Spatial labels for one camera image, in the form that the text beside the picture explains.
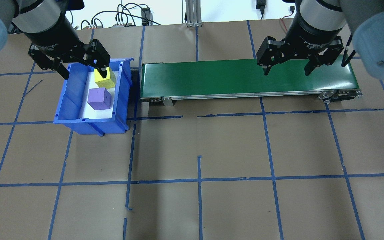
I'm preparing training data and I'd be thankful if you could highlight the black looped adapter cable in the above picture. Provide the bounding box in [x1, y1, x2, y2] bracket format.
[116, 3, 162, 26]

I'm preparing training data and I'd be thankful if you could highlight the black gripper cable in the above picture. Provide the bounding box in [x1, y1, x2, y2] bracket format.
[342, 32, 358, 67]

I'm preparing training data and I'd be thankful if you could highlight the black thin cable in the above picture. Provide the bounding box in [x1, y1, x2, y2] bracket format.
[80, 10, 114, 30]

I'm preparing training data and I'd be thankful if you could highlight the white foam bin liner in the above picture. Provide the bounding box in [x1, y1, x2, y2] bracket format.
[79, 68, 121, 120]

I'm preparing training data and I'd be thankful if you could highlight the black plug adapter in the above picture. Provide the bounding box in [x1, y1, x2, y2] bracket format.
[256, 0, 266, 19]

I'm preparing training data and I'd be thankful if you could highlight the purple foam block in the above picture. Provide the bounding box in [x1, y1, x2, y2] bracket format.
[88, 87, 112, 110]

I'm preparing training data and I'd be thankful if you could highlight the aluminium profile post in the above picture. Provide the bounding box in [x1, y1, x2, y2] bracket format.
[185, 0, 202, 27]

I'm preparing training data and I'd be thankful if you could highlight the green belt conveyor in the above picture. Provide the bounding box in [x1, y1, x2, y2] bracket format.
[140, 55, 363, 106]

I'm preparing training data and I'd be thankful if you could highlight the blue plastic storage bin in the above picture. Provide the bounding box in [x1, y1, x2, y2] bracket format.
[53, 57, 135, 136]

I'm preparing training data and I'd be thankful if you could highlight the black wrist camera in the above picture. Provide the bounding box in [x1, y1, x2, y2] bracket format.
[65, 0, 85, 10]

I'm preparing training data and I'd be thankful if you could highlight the yellow foam block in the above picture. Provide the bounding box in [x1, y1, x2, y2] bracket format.
[94, 67, 116, 89]

